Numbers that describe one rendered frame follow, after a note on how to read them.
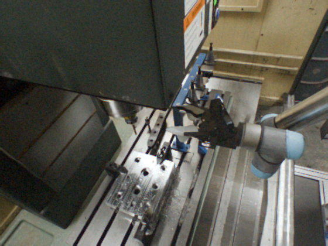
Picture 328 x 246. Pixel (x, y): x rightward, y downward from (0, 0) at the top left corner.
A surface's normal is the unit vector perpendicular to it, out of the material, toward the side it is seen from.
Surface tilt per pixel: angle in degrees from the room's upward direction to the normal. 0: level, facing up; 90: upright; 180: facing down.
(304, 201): 0
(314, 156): 0
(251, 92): 24
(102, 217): 0
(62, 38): 90
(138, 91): 90
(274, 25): 89
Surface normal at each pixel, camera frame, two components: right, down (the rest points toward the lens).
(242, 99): -0.25, -0.29
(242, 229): -0.16, -0.55
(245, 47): -0.38, 0.72
